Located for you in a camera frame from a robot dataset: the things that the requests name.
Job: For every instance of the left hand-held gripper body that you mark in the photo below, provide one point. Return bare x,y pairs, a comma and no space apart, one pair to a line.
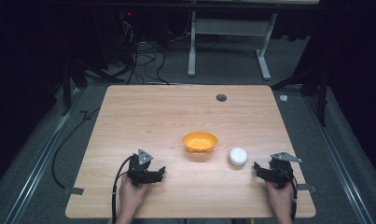
139,169

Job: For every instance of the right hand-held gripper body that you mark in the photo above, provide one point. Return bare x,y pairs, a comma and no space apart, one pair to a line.
280,171

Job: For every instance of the white round lid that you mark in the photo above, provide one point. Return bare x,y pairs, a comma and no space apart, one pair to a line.
238,156

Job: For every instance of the orange plastic bowl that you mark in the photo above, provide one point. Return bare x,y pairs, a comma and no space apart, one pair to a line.
200,142

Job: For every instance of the person's left hand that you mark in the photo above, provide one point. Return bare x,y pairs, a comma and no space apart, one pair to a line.
131,194

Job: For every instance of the person's right hand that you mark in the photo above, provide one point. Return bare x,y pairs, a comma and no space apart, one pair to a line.
280,199

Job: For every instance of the grey tape strip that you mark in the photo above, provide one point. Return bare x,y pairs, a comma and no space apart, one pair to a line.
308,188
74,190

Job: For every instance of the crumpled white paper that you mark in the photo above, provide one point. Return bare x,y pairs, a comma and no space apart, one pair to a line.
283,98

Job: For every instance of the grey table grommet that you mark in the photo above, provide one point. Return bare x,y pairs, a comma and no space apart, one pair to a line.
221,97

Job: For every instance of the black tripod stand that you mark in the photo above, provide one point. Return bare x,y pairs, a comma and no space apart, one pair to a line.
321,90
73,71

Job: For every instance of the dark computer tower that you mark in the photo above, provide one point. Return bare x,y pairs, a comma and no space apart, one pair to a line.
139,31

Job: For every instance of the metal floor rail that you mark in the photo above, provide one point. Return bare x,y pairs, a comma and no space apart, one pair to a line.
39,161
338,161

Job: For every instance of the white metal desk frame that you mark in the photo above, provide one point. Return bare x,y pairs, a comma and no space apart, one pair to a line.
229,27

